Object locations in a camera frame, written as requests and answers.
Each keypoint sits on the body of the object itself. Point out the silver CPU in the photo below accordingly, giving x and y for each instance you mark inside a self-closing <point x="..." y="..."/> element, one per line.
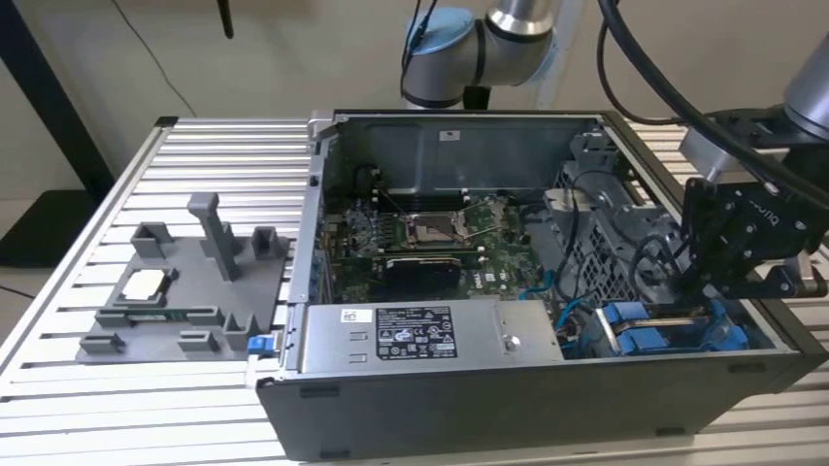
<point x="146" y="285"/>

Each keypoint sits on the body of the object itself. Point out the grey perforated drive cage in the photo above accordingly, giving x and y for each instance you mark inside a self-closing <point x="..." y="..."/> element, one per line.
<point x="602" y="272"/>

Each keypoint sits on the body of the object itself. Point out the black graphics card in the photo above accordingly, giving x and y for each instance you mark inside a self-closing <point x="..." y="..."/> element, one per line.
<point x="421" y="269"/>

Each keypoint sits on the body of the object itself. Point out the dark grey PC case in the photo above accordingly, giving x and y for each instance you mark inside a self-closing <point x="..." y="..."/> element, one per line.
<point x="486" y="412"/>

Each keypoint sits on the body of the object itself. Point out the black stand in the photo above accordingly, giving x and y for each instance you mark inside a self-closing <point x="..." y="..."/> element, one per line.
<point x="39" y="82"/>

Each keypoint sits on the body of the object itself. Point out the blue disk carrier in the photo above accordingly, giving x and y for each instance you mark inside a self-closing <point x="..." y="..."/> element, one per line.
<point x="647" y="340"/>

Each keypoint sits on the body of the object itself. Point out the grey parts rack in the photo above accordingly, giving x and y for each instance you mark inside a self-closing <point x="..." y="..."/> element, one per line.
<point x="194" y="291"/>

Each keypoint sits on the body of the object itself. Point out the silver wrist mount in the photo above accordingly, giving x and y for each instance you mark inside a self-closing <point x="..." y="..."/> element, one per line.
<point x="702" y="150"/>

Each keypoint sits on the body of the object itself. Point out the black RAM slots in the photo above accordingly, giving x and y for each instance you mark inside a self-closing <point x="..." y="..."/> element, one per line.
<point x="427" y="194"/>

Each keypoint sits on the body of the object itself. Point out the CPU socket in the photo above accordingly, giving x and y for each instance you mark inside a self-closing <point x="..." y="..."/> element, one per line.
<point x="430" y="230"/>

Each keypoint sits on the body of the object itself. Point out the green RAM stick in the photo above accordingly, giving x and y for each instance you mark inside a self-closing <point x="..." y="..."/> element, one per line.
<point x="171" y="316"/>

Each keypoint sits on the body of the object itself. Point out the green motherboard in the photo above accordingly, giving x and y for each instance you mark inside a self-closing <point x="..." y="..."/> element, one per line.
<point x="505" y="262"/>

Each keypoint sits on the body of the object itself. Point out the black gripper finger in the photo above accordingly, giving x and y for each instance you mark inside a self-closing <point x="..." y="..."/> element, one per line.
<point x="712" y="213"/>
<point x="770" y="284"/>

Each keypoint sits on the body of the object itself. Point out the thin metal locking lever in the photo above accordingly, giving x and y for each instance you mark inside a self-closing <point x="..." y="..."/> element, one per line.
<point x="394" y="201"/>

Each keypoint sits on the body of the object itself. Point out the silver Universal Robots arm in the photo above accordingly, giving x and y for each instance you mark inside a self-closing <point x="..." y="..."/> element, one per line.
<point x="511" y="48"/>

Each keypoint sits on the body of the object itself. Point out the silver power supply unit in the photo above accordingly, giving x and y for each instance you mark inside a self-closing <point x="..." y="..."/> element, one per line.
<point x="479" y="335"/>

